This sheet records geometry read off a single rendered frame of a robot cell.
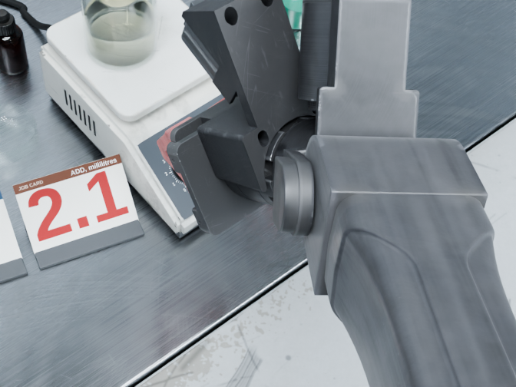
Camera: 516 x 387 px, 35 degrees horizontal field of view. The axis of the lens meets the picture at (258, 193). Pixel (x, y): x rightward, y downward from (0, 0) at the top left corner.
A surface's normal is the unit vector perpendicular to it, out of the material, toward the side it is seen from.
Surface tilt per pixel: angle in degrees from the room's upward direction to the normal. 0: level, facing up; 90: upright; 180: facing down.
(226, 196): 50
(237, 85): 90
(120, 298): 0
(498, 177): 0
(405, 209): 22
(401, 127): 43
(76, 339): 0
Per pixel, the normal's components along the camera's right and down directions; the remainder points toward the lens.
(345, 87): 0.11, 0.18
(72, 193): 0.35, 0.09
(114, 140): -0.74, 0.51
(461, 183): 0.08, -0.81
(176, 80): 0.11, -0.54
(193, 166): 0.56, 0.17
